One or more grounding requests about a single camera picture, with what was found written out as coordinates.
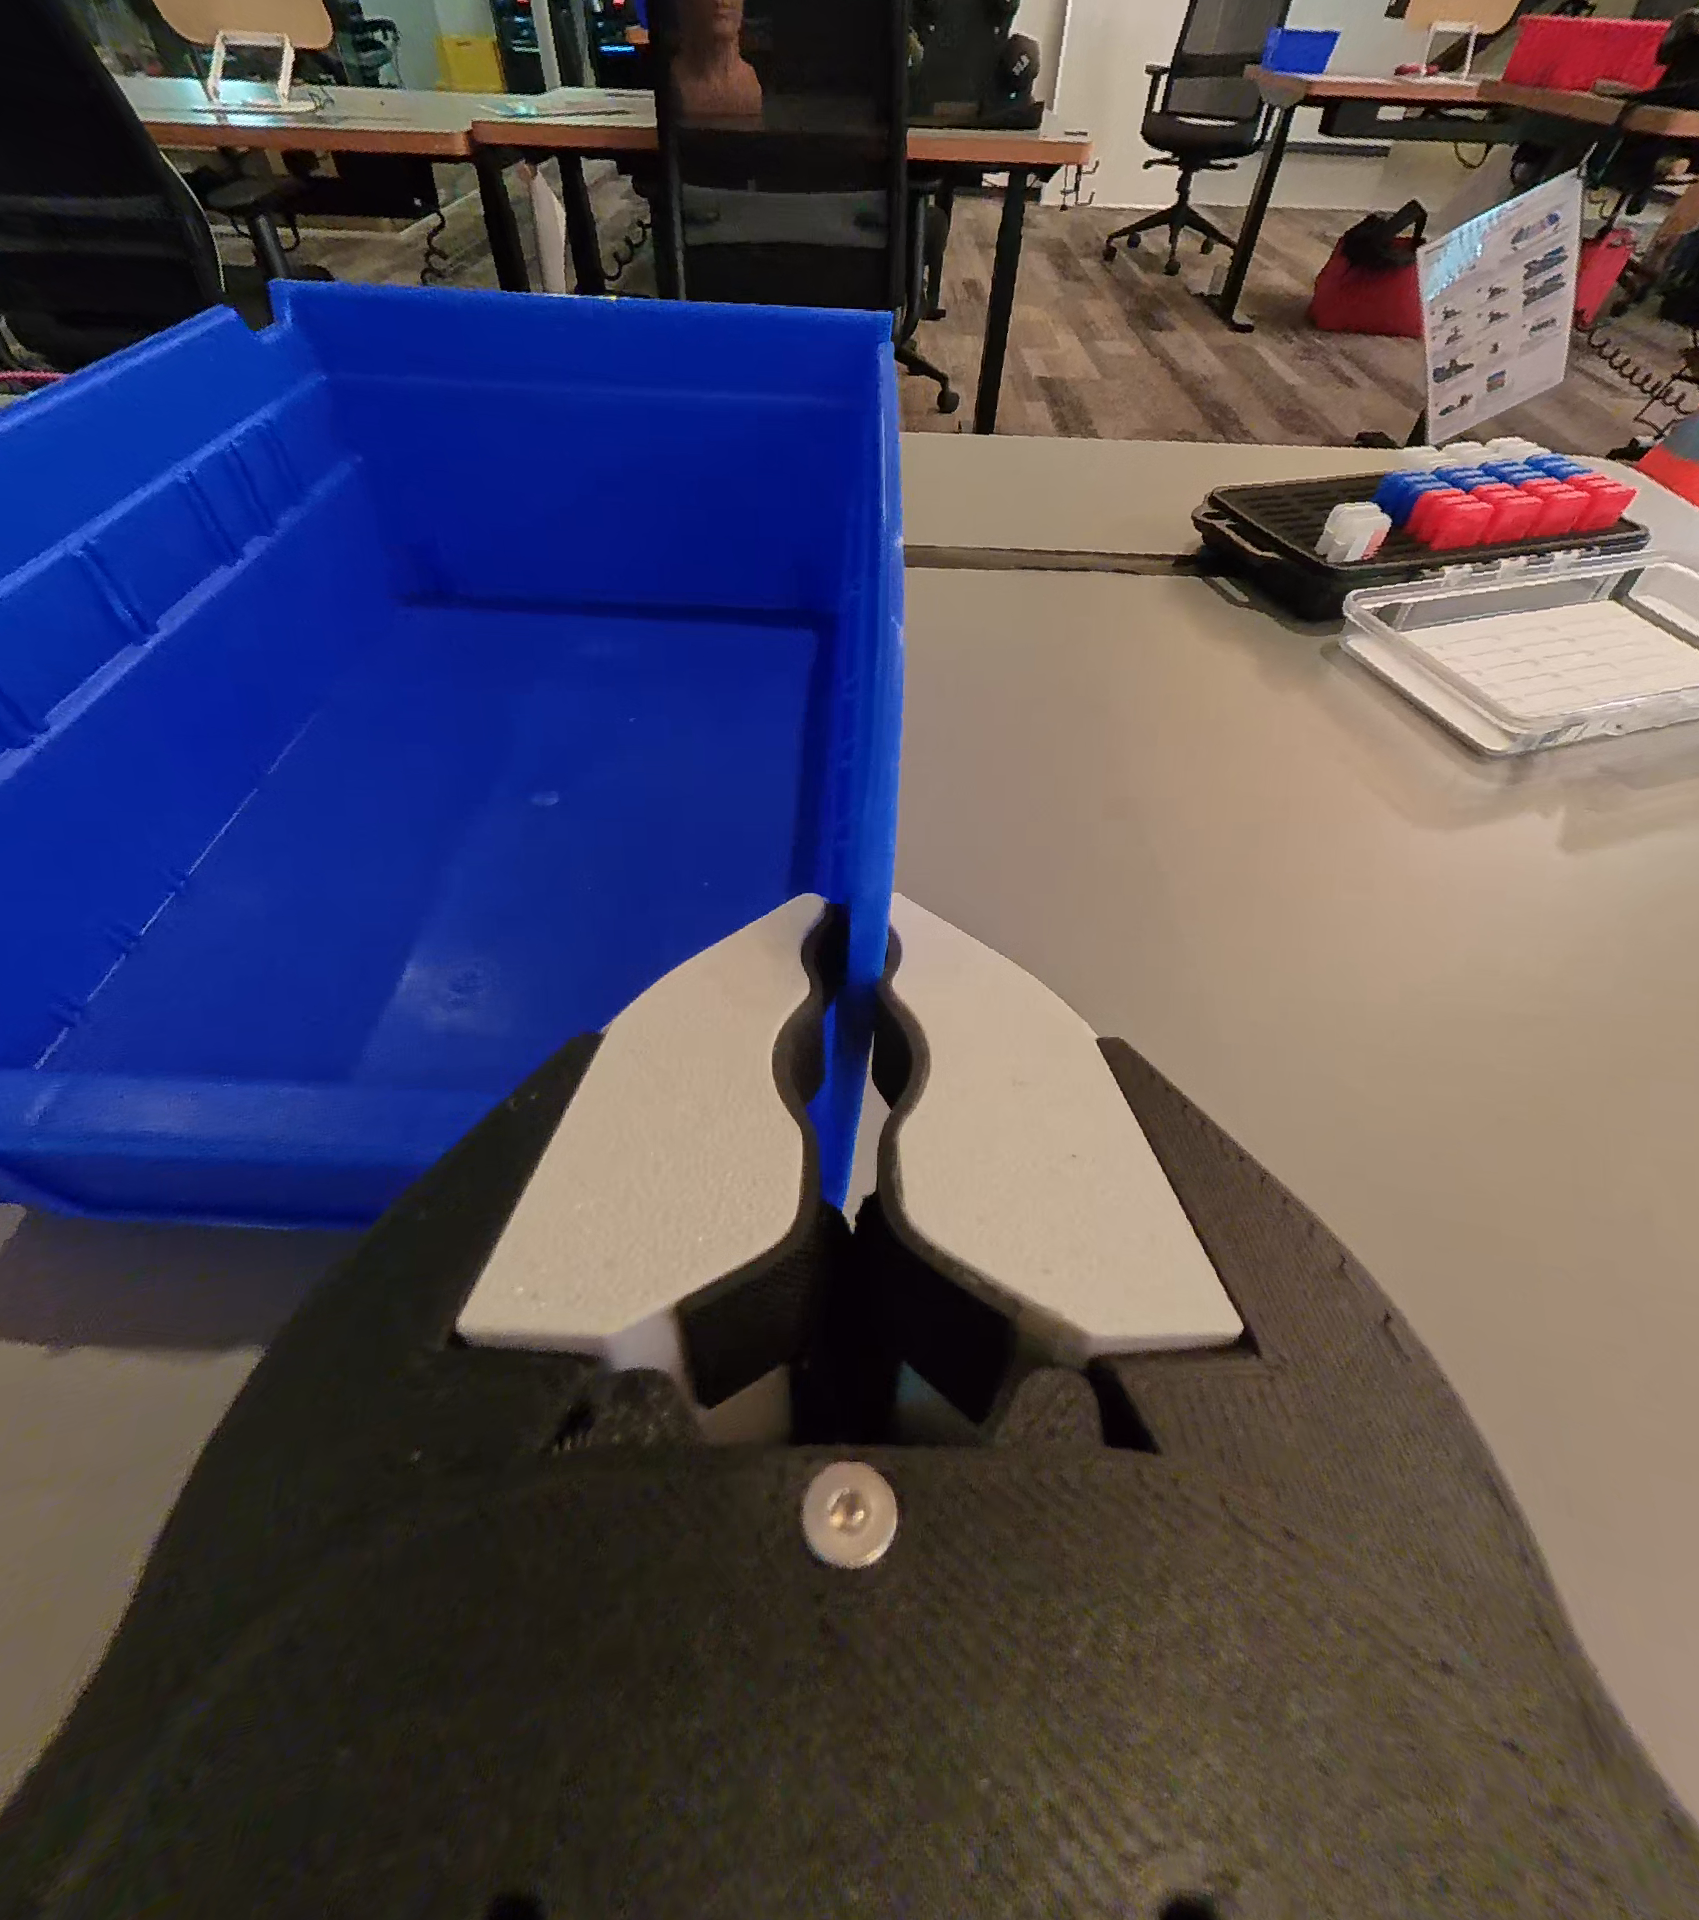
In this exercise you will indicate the coloured plastic blocks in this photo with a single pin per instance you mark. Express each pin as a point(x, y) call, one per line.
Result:
point(1494, 503)

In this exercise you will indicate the white instruction sheet sign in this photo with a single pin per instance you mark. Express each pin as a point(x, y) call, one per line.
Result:
point(1502, 309)

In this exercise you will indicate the white laptop stand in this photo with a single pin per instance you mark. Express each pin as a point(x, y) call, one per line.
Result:
point(1450, 52)
point(249, 69)

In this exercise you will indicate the blue labelled plastic bin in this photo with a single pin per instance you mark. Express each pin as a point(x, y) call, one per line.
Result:
point(488, 751)

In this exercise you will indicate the wooden top desk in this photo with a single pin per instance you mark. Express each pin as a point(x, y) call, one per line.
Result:
point(1390, 87)
point(339, 113)

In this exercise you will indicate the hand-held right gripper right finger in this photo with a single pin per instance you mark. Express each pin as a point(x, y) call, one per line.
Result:
point(1074, 1184)

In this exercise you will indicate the red bag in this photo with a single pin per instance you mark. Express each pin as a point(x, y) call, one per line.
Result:
point(1368, 293)

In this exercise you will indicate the black plastic tray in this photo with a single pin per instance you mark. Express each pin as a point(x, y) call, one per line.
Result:
point(1270, 554)

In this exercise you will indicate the red plastic bin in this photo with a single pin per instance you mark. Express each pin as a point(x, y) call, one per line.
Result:
point(1592, 52)

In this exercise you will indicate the blue storage bins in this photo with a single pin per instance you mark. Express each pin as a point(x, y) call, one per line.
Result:
point(1300, 50)

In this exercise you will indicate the clear plastic tray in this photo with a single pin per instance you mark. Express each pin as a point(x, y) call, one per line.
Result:
point(1570, 661)

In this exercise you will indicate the yellow plastic bin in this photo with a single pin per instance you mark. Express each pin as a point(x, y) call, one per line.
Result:
point(465, 62)

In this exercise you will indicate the black office chair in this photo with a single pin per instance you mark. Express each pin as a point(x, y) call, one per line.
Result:
point(1210, 91)
point(39, 150)
point(790, 180)

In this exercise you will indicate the brown mannequin head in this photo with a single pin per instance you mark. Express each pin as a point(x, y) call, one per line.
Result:
point(714, 52)

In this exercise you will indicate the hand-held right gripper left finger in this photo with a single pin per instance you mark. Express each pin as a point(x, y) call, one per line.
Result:
point(640, 1184)

